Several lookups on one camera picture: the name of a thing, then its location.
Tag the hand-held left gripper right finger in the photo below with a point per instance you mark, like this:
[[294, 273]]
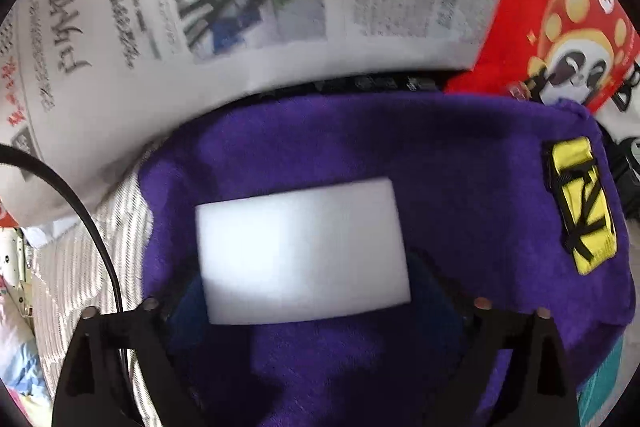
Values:
[[440, 307]]

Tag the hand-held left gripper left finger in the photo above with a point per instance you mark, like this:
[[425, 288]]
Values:
[[187, 312]]

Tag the white foam sponge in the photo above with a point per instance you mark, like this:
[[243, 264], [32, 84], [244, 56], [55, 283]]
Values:
[[300, 247]]

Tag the teal ribbed cloth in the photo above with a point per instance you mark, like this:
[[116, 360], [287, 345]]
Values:
[[600, 377]]

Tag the purple towel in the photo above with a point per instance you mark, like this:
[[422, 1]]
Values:
[[450, 187]]

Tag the grey striped bed sheet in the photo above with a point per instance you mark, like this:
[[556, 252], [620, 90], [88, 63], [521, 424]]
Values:
[[65, 277]]

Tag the colourful printed bedding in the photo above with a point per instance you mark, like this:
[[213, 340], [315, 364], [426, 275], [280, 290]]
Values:
[[17, 347]]

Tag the white bag with black logo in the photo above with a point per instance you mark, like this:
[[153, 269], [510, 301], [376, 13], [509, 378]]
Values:
[[620, 122]]

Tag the red panda print bag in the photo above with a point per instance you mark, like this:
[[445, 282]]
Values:
[[540, 7]]

